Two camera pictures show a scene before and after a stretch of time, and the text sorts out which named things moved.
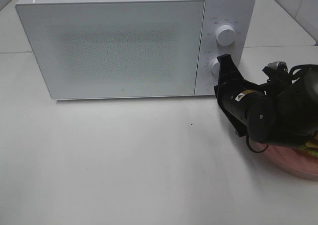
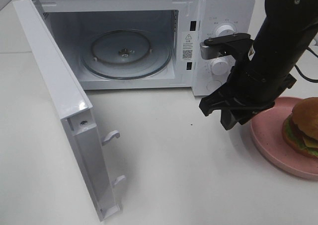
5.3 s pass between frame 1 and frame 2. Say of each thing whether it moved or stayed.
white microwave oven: stayed
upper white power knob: stayed
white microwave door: moved
